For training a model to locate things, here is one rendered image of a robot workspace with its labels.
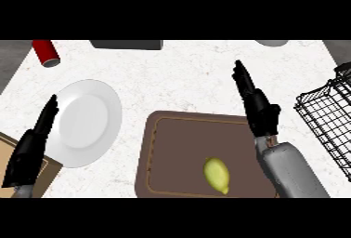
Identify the tan wooden board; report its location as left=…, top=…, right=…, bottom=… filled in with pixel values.
left=0, top=132, right=65, bottom=199

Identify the grey round object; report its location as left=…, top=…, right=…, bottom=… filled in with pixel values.
left=254, top=40, right=291, bottom=48

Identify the white round plate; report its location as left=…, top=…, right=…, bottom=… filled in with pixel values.
left=45, top=78, right=124, bottom=169

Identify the dark grey rectangular block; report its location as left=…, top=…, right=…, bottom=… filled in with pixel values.
left=89, top=40, right=166, bottom=51

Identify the red can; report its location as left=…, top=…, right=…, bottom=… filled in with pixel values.
left=30, top=40, right=62, bottom=69

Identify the yellow lemon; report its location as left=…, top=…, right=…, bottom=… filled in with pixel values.
left=204, top=156, right=232, bottom=196

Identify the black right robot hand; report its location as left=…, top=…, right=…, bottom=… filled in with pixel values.
left=230, top=59, right=284, bottom=139

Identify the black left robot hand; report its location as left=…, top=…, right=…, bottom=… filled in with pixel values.
left=2, top=94, right=61, bottom=189

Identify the brown rectangular tray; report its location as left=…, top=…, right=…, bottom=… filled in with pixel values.
left=135, top=110, right=282, bottom=199

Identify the black wire tiered basket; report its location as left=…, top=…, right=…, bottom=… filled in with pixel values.
left=294, top=60, right=351, bottom=183

